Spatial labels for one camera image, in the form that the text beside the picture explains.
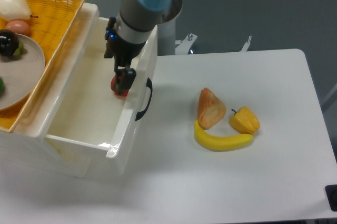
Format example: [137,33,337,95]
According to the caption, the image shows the yellow woven basket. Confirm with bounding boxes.
[1,0,85,133]

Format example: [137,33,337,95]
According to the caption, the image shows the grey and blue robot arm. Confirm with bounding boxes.
[104,0,172,95]

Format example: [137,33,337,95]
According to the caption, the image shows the toy bread slice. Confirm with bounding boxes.
[197,87,227,130]

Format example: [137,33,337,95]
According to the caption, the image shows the yellow toy banana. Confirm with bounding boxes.
[194,120,254,151]

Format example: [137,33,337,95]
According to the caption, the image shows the white toy pear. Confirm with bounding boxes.
[1,0,38,22]

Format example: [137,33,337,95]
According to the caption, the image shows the black corner device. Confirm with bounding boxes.
[325,184,337,212]

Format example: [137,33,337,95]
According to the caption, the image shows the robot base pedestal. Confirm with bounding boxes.
[157,0,197,56]

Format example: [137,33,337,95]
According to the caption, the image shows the green toy fruit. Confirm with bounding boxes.
[0,77,5,95]

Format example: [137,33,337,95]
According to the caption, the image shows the red toy pepper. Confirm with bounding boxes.
[110,76,129,97]

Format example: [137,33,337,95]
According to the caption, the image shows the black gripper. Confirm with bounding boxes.
[104,17,146,89]

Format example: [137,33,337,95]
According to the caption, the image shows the grey plate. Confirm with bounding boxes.
[1,34,45,110]

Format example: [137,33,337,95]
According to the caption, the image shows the black drawer handle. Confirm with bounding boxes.
[135,77,153,121]

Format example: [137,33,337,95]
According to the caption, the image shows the white drawer cabinet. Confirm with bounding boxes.
[1,3,157,179]

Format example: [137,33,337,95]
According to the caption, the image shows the dark purple toy grapes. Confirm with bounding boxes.
[0,29,27,57]

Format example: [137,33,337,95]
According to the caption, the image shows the white table bracket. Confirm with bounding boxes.
[241,35,252,52]

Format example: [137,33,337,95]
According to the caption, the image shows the open white upper drawer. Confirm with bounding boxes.
[46,18,157,160]

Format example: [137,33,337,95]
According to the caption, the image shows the yellow toy pepper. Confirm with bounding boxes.
[229,106,260,134]

